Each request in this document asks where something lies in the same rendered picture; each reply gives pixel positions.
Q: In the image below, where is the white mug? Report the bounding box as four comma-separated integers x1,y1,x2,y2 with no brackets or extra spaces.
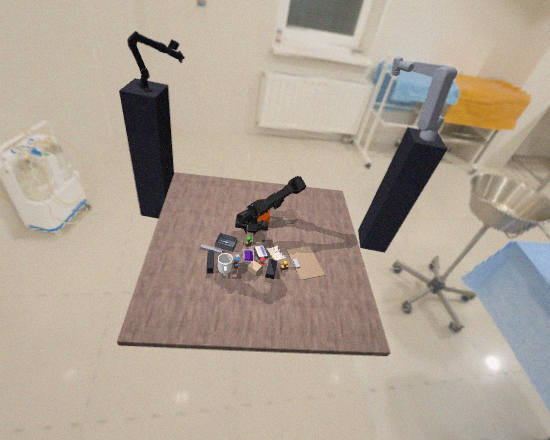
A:
217,253,233,276

